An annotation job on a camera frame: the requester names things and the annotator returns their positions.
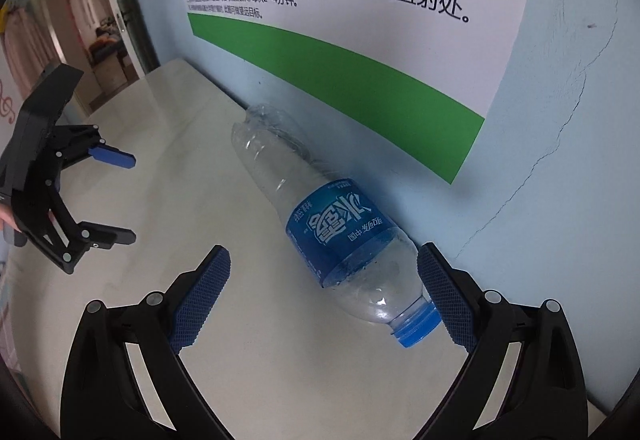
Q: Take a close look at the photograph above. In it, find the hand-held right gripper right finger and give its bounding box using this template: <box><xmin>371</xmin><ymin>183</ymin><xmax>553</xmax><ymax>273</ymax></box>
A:
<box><xmin>416</xmin><ymin>243</ymin><xmax>588</xmax><ymax>440</ymax></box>

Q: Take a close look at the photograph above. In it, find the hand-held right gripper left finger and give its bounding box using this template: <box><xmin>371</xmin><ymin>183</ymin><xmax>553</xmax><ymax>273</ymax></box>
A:
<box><xmin>60</xmin><ymin>244</ymin><xmax>232</xmax><ymax>440</ymax></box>

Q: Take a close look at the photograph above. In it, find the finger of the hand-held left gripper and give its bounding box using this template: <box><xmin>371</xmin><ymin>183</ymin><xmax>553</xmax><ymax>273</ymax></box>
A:
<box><xmin>45</xmin><ymin>123</ymin><xmax>137</xmax><ymax>171</ymax></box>
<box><xmin>11</xmin><ymin>164</ymin><xmax>137</xmax><ymax>275</ymax></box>

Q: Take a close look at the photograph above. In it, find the clear bottle with blue label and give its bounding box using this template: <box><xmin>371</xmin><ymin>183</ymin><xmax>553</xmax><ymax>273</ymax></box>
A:
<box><xmin>231</xmin><ymin>103</ymin><xmax>443</xmax><ymax>349</ymax></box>

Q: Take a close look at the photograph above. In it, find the person's left hand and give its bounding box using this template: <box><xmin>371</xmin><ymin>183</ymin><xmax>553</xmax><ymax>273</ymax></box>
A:
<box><xmin>0</xmin><ymin>204</ymin><xmax>22</xmax><ymax>233</ymax></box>

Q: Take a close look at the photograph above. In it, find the red music note sticker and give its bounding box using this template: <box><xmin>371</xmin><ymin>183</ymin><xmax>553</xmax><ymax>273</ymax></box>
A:
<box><xmin>0</xmin><ymin>80</ymin><xmax>21</xmax><ymax>122</ymax></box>

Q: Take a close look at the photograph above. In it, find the pink hanging cloth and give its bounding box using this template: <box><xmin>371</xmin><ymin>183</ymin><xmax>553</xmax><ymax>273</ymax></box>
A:
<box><xmin>0</xmin><ymin>5</ymin><xmax>57</xmax><ymax>97</ymax></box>

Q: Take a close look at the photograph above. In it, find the pile of colourful cloths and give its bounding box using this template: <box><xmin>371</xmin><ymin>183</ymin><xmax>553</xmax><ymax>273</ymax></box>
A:
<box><xmin>89</xmin><ymin>18</ymin><xmax>133</xmax><ymax>71</ymax></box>

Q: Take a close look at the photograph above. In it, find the door handle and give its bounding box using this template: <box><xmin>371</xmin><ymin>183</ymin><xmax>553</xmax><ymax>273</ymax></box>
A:
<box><xmin>114</xmin><ymin>3</ymin><xmax>132</xmax><ymax>39</ymax></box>

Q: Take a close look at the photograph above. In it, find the green and white wall poster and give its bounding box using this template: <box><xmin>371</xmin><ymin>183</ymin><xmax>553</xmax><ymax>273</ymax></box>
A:
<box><xmin>167</xmin><ymin>0</ymin><xmax>538</xmax><ymax>186</ymax></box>

